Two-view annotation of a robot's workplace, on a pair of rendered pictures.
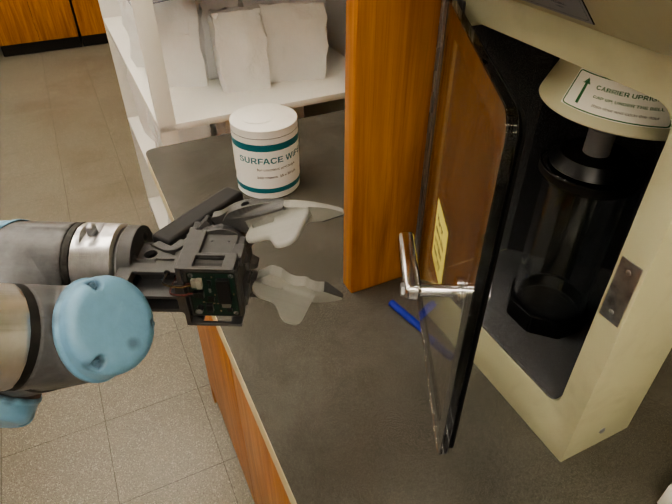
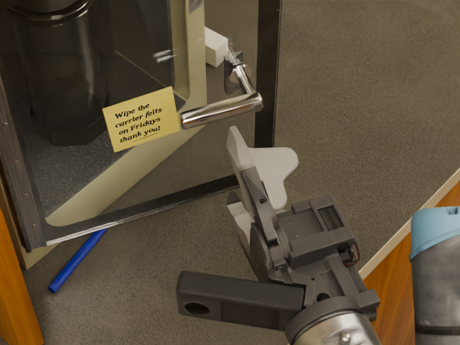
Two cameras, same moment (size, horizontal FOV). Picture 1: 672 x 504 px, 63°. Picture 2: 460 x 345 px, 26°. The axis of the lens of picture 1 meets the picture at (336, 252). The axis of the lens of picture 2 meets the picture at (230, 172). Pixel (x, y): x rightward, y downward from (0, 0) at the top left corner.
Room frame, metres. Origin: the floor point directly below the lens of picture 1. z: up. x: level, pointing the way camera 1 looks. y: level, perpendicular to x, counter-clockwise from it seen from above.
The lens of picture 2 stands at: (0.65, 0.55, 1.99)
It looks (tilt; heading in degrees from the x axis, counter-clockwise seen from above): 53 degrees down; 248
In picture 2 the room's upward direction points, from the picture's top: straight up
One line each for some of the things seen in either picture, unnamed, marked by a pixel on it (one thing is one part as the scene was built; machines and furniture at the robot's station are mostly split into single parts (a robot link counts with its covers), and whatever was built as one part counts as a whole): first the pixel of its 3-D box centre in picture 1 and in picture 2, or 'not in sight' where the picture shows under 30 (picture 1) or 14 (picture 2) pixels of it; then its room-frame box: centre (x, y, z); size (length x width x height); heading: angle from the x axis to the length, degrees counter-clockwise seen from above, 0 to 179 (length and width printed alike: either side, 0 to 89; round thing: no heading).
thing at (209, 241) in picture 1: (190, 267); (308, 273); (0.41, 0.14, 1.20); 0.12 x 0.09 x 0.08; 88
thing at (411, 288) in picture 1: (426, 265); (218, 98); (0.41, -0.09, 1.20); 0.10 x 0.05 x 0.03; 179
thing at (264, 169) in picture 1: (266, 150); not in sight; (0.99, 0.14, 1.02); 0.13 x 0.13 x 0.15
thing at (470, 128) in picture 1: (446, 230); (142, 103); (0.48, -0.12, 1.19); 0.30 x 0.01 x 0.40; 179
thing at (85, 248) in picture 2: (422, 328); (86, 248); (0.57, -0.13, 0.95); 0.14 x 0.01 x 0.01; 37
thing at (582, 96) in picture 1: (639, 74); not in sight; (0.53, -0.29, 1.34); 0.18 x 0.18 x 0.05
